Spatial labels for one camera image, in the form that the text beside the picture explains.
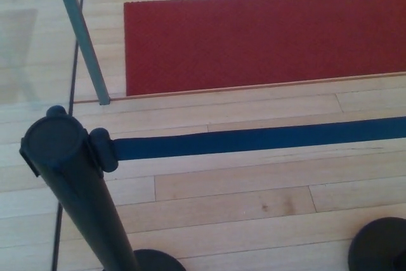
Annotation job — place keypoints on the red carpet runner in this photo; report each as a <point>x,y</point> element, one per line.
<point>253,42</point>

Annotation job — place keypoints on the clear glass panel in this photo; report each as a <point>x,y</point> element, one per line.
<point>25,45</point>

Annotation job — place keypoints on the black stanchion post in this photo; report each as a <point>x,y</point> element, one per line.
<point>377,242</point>
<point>79,195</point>

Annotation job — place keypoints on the grey metal post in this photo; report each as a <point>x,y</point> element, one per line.
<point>82,36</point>

